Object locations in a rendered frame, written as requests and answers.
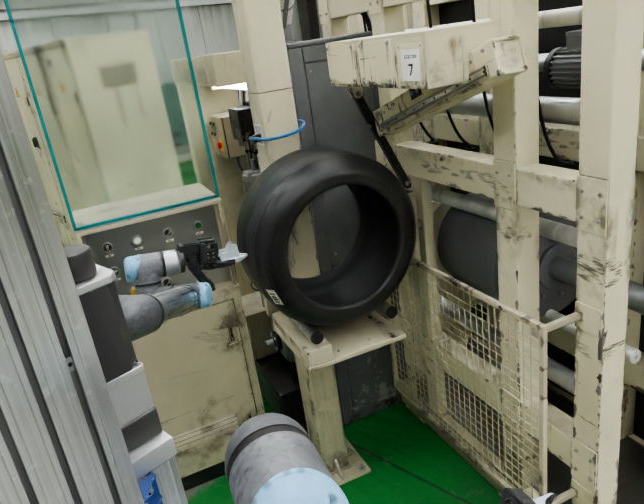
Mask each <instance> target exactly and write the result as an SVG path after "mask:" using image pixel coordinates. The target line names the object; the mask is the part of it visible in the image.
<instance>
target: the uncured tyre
mask: <svg viewBox="0 0 644 504"><path fill-rule="evenodd" d="M342 185H347V186H348V188H349V189H350V190H351V192H352V194H353V196H354V198H355V200H356V203H357V207H358V214H359V224H358V231H357V235H356V238H355V241H354V243H353V245H352V247H351V249H350V251H349V252H348V254H347V255H346V256H345V257H344V259H343V260H342V261H341V262H340V263H339V264H338V265H336V266H335V267H334V268H332V269H331V270H329V271H328V272H326V273H324V274H321V275H318V276H315V277H310V278H295V277H291V274H290V271H289V266H288V258H287V250H288V242H289V238H290V234H291V231H292V228H293V226H294V224H295V222H296V220H297V218H298V217H299V215H300V214H301V212H302V211H303V210H304V208H305V207H306V206H307V205H308V204H309V203H310V202H311V201H312V200H313V199H315V198H316V197H317V196H319V195H320V194H322V193H323V192H325V191H327V190H329V189H332V188H334V187H338V186H342ZM415 241H416V219H415V213H414V209H413V205H412V202H411V200H410V197H409V195H408V193H407V191H406V189H405V188H404V186H403V185H402V183H401V182H400V181H399V179H398V178H397V177H396V176H395V175H394V174H393V173H392V172H391V171H390V170H389V169H388V168H387V167H385V166H384V165H383V164H381V163H380V162H378V161H376V160H375V159H373V158H370V157H368V156H365V155H362V154H358V153H354V152H350V151H346V150H343V149H339V148H334V147H327V146H315V147H308V148H303V149H299V150H296V151H294V152H291V153H289V154H287V155H285V156H283V157H281V158H279V159H278V160H276V161H275V162H273V163H272V164H271V165H269V166H268V167H267V168H266V169H265V170H264V171H263V172H262V173H261V174H260V175H259V176H258V177H257V178H256V180H255V181H254V182H253V184H252V185H251V187H250V188H249V190H248V192H247V194H246V196H245V198H244V200H243V202H242V205H241V208H240V212H239V216H238V222H237V247H238V251H239V253H247V255H248V256H247V257H246V258H245V259H243V260H242V261H241V263H242V266H243V268H244V270H245V272H246V274H247V276H248V277H249V279H250V280H251V281H252V283H253V284H254V285H255V286H256V287H257V288H258V290H259V291H260V292H261V293H262V294H263V295H264V296H265V297H266V298H267V299H268V300H269V301H270V302H271V303H272V304H273V305H274V306H275V307H276V308H277V309H278V310H279V311H281V312H282V313H283V314H285V315H287V316H288V317H290V318H292V319H294V320H297V321H300V322H303V323H306V324H310V325H316V326H337V325H343V324H347V323H350V322H353V321H356V320H358V319H360V318H362V317H364V316H366V315H368V314H370V313H371V312H373V311H374V310H376V309H377V308H378V307H379V306H381V305H382V304H383V303H384V302H385V301H386V300H387V299H388V298H389V297H390V296H391V295H392V294H393V292H394V291H395V290H396V289H397V287H398V286H399V284H400V283H401V281H402V279H403V278H404V276H405V274H406V272H407V270H408V267H409V265H410V262H411V259H412V256H413V252H414V248H415ZM266 290H274V291H275V293H276V294H277V296H278V297H279V299H280V300H281V301H282V303H283V304H284V305H279V304H275V303H274V301H273V300H272V298H271V297H270V296H269V294H268V293H267V291H266Z"/></svg>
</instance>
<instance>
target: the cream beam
mask: <svg viewBox="0 0 644 504"><path fill-rule="evenodd" d="M499 37H501V20H500V19H496V20H489V21H481V22H473V23H466V24H458V25H450V26H443V27H435V28H428V29H420V30H412V31H405V32H397V33H389V34H382V35H376V36H369V37H362V38H356V39H349V40H342V41H336V42H329V43H326V44H325V45H326V53H327V60H328V68H329V76H330V84H331V86H341V87H370V88H399V89H433V88H438V87H444V86H449V85H454V84H463V83H467V82H468V79H469V74H470V73H469V54H468V53H470V52H471V51H473V50H474V49H476V48H478V47H479V46H481V45H482V44H484V43H486V42H487V41H489V40H491V39H493V38H499ZM411 49H419V59H420V73H421V81H403V76H402V64H401V52H400V50H411Z"/></svg>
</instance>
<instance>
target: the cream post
mask: <svg viewBox="0 0 644 504"><path fill-rule="evenodd" d="M231 2H232V7H233V13H234V18H235V24H236V30H237V35H238V41H239V47H240V52H241V58H242V64H243V69H244V75H245V80H246V82H245V83H246V86H247V92H248V97H249V104H250V109H251V114H252V120H253V126H254V131H255V135H256V130H255V124H258V125H261V129H262V135H263V138H270V137H274V136H278V135H282V134H286V133H289V132H291V131H294V130H296V129H298V123H297V116H296V110H295V103H294V96H293V90H292V83H291V76H290V70H289V63H288V56H287V50H286V43H285V36H284V30H283V23H282V16H281V10H280V3H279V0H231ZM257 148H258V154H259V159H260V165H261V171H262V172H263V171H264V170H263V166H265V167H268V166H269V165H271V164H272V163H273V162H275V161H276V160H278V159H279V158H281V157H283V156H285V155H287V154H289V153H291V152H294V151H296V150H299V149H301V143H300V136H299V132H298V133H296V134H293V135H291V136H288V137H285V138H281V139H277V140H273V141H264V146H262V145H259V144H258V142H257ZM287 258H288V266H289V271H290V274H291V277H295V278H310V277H314V276H318V275H320V269H319V263H318V256H317V249H316V243H315V236H314V229H313V223H312V216H311V209H310V203H309V204H308V205H307V206H306V207H305V208H304V210H303V211H302V212H301V214H300V215H299V217H298V218H297V220H296V222H295V224H294V226H293V228H292V231H291V234H290V238H289V242H288V250H287ZM294 357H295V362H296V368H297V373H298V379H299V385H300V390H301V396H302V402H303V407H304V413H305V418H306V424H307V430H308V435H309V437H310V439H311V440H312V442H313V444H314V446H315V447H316V449H317V451H318V453H319V455H320V456H321V458H322V460H323V462H324V463H325V465H326V467H327V469H328V470H329V472H330V473H331V472H334V471H336V468H335V461H334V460H336V459H337V461H338V464H339V466H340V469H341V468H343V467H344V466H347V465H348V464H349V462H348V455H347V449H346V442H345V435H344V429H343V422H342V415H341V409H340V402H339V396H338V389H337V382H336V376H335V369H334V364H333V365H330V366H328V367H325V368H322V369H319V370H317V371H314V372H311V373H310V371H309V370H308V369H307V368H306V367H305V366H304V364H303V363H302V362H301V361H300V360H299V359H298V357H297V356H296V355H295V354H294Z"/></svg>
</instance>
